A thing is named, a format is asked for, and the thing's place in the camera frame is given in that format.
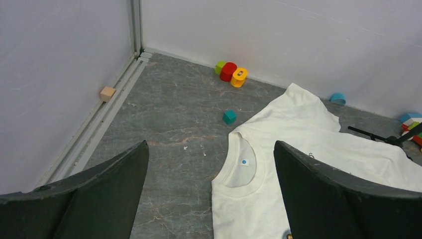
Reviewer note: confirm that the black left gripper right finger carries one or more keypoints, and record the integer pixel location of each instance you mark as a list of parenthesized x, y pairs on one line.
[(323, 202)]

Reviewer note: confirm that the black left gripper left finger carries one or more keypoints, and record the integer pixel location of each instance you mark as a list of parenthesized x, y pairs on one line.
[(98, 203)]

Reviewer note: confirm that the white floral t-shirt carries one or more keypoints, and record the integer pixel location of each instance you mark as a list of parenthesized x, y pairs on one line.
[(247, 201)]

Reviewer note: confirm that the blue round block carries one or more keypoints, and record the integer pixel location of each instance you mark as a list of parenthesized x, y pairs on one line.
[(338, 98)]

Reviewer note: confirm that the black tripod stand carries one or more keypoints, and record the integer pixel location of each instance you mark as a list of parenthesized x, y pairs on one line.
[(392, 134)]

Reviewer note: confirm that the colourful brick toy car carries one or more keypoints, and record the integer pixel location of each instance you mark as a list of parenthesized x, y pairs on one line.
[(409, 121)]

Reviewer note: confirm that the teal small cube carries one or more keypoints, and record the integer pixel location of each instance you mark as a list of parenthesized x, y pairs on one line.
[(229, 117)]

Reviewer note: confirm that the tan cube on rail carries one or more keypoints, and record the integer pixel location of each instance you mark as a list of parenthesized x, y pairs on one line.
[(107, 93)]

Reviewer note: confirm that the red yellow green ring toy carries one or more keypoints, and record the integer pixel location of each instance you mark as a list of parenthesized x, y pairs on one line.
[(230, 72)]

